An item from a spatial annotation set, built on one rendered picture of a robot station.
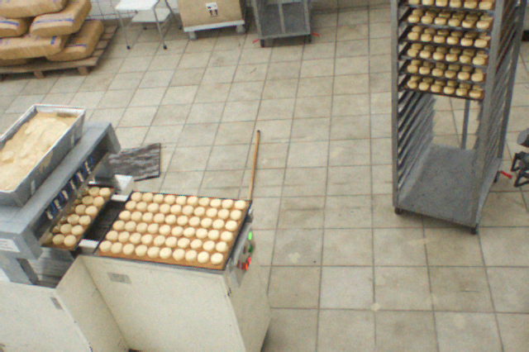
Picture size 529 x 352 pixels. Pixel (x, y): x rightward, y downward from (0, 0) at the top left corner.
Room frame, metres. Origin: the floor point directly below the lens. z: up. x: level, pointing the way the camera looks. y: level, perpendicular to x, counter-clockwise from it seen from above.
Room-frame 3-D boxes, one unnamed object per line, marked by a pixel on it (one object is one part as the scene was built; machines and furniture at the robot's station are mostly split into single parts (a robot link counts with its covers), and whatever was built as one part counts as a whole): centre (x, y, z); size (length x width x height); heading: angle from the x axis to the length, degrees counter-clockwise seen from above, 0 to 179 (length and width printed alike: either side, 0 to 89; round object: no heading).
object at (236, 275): (1.70, 0.16, 0.77); 0.24 x 0.04 x 0.14; 156
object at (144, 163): (3.53, 1.06, 0.02); 0.60 x 0.40 x 0.03; 90
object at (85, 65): (5.62, 1.87, 0.06); 1.20 x 0.80 x 0.11; 78
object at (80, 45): (5.57, 1.58, 0.19); 0.72 x 0.42 x 0.15; 170
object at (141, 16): (5.63, 0.83, 0.23); 0.45 x 0.45 x 0.46; 67
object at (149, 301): (1.85, 0.49, 0.45); 0.70 x 0.34 x 0.90; 66
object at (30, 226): (2.06, 0.95, 1.01); 0.72 x 0.33 x 0.34; 156
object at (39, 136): (2.06, 0.95, 1.28); 0.54 x 0.27 x 0.06; 156
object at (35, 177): (2.06, 0.95, 1.25); 0.56 x 0.29 x 0.14; 156
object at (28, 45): (5.41, 1.93, 0.32); 0.72 x 0.42 x 0.17; 80
